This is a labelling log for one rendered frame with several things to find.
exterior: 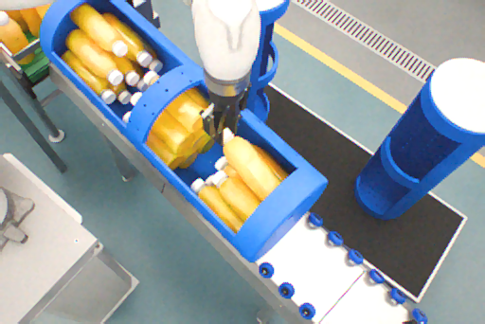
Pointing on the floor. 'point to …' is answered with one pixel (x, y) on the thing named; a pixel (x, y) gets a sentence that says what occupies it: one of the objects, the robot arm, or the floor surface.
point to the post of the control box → (30, 127)
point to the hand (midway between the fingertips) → (224, 129)
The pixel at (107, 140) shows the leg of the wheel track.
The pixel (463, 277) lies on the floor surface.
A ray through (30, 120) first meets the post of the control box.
